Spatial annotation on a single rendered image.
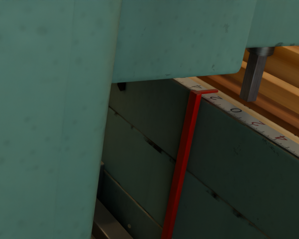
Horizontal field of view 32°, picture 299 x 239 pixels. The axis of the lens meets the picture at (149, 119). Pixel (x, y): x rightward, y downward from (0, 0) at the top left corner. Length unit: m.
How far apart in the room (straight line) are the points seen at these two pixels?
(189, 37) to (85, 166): 0.08
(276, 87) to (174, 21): 0.19
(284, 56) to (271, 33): 0.12
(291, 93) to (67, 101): 0.26
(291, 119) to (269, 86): 0.04
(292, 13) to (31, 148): 0.21
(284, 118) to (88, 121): 0.23
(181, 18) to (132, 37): 0.02
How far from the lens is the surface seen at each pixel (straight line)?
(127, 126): 0.43
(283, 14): 0.32
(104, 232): 0.44
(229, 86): 0.41
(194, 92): 0.34
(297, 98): 0.39
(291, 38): 0.33
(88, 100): 0.16
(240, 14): 0.24
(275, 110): 0.39
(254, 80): 0.37
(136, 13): 0.21
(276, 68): 0.44
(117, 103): 0.44
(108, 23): 0.16
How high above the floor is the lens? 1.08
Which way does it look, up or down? 24 degrees down
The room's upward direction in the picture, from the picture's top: 10 degrees clockwise
